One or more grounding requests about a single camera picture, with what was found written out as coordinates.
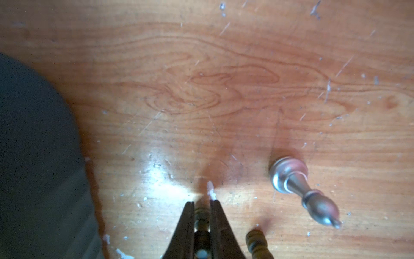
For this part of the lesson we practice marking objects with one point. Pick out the dark bronze chess piece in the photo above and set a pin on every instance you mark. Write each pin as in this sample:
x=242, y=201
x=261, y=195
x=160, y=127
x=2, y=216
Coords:
x=202, y=246
x=257, y=245

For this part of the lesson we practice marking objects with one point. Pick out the teal plastic storage box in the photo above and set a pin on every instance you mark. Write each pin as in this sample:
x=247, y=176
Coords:
x=47, y=210

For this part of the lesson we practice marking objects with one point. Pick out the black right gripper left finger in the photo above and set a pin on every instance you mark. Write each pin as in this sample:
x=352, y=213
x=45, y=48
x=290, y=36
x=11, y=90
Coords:
x=182, y=242

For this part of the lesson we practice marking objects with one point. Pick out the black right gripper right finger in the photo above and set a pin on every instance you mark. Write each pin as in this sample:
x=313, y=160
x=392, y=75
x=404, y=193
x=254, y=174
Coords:
x=223, y=241

